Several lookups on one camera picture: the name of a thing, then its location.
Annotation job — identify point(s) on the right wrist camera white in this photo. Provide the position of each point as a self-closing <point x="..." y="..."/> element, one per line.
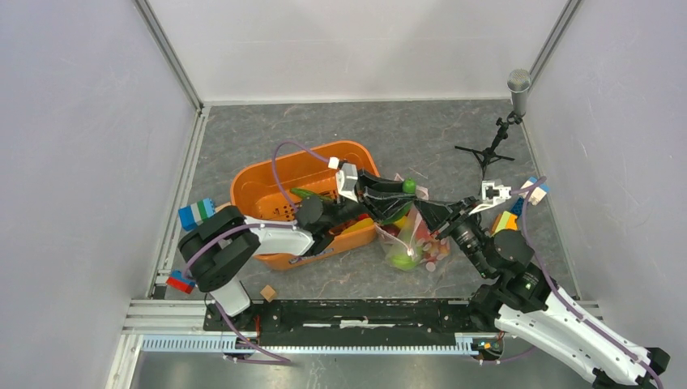
<point x="492" y="194"/>

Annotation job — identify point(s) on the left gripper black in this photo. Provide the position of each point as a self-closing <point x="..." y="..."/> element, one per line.
<point x="385" y="206"/>

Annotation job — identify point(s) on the red blue toy block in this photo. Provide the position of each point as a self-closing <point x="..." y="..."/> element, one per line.
<point x="177" y="281"/>

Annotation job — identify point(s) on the green cucumber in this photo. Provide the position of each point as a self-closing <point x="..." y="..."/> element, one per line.
<point x="303" y="193"/>

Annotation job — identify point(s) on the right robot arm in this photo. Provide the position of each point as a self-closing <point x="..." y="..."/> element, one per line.
<point x="525" y="301"/>

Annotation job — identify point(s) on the white blue toy block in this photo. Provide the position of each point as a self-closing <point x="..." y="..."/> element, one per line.
<point x="537" y="194"/>

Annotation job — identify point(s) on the orange yellow toy block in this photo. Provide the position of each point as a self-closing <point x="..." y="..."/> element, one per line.
<point x="508" y="220"/>

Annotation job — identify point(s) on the yellow chili pepper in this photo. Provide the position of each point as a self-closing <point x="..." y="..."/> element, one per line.
<point x="358" y="225"/>

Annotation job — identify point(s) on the blue green white block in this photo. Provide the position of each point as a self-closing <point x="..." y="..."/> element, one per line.
<point x="193" y="215"/>

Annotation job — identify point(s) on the green round fruit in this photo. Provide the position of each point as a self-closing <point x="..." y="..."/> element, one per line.
<point x="403" y="262"/>

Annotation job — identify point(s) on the small green chili pepper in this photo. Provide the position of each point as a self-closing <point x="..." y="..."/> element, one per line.
<point x="409" y="186"/>

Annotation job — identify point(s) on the clear zip top bag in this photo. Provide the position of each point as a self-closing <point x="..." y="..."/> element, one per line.
<point x="413" y="233"/>

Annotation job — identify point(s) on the orange plastic tub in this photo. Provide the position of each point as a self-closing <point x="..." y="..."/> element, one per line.
<point x="256" y="194"/>

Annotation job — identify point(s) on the small wooden cube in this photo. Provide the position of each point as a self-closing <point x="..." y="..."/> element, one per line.
<point x="268" y="293"/>

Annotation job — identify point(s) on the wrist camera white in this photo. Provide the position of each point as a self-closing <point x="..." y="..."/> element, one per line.
<point x="492" y="194"/>
<point x="346" y="177"/>

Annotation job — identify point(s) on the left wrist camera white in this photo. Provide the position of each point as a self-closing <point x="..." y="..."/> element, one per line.
<point x="346" y="177"/>

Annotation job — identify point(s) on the dark purple plum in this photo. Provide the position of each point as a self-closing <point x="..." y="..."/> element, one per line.
<point x="391" y="229"/>

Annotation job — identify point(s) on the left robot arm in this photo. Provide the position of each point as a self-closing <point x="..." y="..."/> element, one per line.
<point x="217" y="250"/>

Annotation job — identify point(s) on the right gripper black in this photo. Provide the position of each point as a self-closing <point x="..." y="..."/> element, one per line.
<point x="438" y="215"/>

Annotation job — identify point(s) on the microphone on tripod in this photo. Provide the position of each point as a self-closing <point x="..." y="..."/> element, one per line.
<point x="519" y="82"/>

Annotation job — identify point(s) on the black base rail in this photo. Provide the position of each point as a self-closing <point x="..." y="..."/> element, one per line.
<point x="361" y="322"/>

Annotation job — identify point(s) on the red cherry bunch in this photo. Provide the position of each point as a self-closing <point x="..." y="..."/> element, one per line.
<point x="434" y="251"/>

